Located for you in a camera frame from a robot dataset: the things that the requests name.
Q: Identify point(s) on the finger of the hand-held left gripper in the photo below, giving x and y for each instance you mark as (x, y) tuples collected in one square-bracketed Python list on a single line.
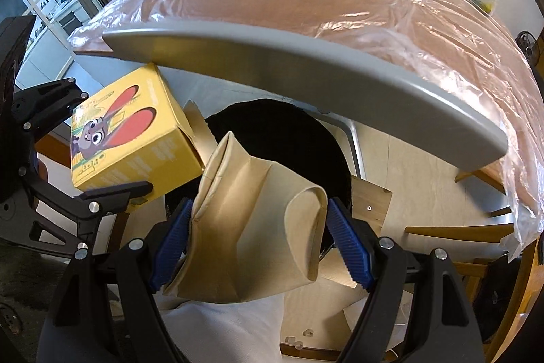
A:
[(93, 203), (46, 99)]

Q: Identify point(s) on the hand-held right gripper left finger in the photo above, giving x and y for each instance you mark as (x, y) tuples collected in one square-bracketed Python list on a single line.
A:
[(172, 244)]

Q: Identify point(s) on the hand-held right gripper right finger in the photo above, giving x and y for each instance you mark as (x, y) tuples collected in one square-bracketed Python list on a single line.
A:
[(348, 244)]

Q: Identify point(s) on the yellow cardboard box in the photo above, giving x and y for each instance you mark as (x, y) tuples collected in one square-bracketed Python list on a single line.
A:
[(140, 159)]

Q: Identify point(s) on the brown paper bag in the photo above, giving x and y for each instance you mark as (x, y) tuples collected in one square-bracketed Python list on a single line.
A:
[(255, 227)]

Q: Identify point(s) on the light wooden board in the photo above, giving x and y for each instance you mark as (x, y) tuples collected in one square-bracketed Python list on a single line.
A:
[(372, 203)]

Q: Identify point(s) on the wooden chair black seat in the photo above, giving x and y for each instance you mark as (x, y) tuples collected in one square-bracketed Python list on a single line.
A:
[(459, 233)]

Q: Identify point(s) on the black standing fan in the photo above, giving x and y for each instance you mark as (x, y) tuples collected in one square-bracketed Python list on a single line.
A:
[(531, 46)]

